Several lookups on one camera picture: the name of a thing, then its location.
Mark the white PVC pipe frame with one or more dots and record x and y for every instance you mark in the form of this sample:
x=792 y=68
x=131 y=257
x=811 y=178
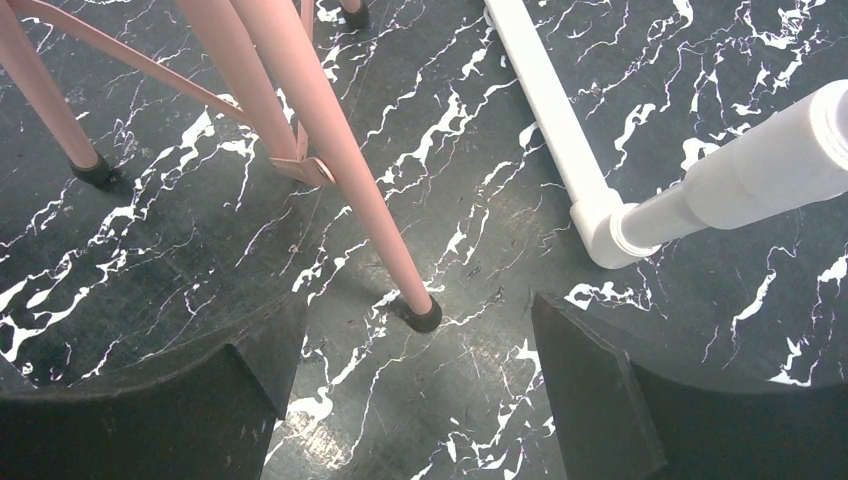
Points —
x=667 y=118

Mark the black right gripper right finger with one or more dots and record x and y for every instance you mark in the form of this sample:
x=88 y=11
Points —
x=627 y=407

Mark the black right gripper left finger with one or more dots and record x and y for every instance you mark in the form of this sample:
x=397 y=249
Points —
x=202 y=410

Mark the pink music stand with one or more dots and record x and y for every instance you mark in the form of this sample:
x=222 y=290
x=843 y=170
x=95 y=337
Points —
x=263 y=51

